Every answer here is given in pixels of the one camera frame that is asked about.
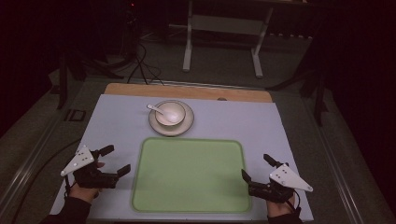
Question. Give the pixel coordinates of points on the green tray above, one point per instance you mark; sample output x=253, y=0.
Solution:
x=190, y=175

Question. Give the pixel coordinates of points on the cream round plate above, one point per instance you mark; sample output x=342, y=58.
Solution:
x=171, y=130

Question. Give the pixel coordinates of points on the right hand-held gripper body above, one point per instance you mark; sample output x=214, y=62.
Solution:
x=289, y=179

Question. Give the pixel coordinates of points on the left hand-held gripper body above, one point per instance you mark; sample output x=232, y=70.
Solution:
x=93, y=179

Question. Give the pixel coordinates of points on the white ceramic bowl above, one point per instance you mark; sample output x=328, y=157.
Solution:
x=170, y=114

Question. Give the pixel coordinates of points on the pale blue table mat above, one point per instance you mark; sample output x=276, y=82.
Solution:
x=255, y=124

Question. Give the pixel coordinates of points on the wooden table board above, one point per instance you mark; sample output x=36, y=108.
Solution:
x=186, y=92

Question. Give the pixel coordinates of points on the white ceramic spoon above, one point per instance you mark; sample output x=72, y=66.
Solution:
x=155, y=109

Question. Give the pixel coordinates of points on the person's left hand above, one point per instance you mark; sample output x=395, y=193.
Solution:
x=82, y=193

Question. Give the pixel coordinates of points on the white metal stand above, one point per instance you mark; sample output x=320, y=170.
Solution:
x=224, y=26

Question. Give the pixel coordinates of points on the person's right hand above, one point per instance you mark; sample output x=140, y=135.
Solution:
x=278, y=209

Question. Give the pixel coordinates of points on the black floor socket box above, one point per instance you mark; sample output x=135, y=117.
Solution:
x=75, y=115

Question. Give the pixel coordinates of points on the black stand leg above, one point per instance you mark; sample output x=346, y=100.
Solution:
x=63, y=81

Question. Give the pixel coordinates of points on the aluminium floor rail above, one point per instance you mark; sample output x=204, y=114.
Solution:
x=28, y=168
x=339, y=174

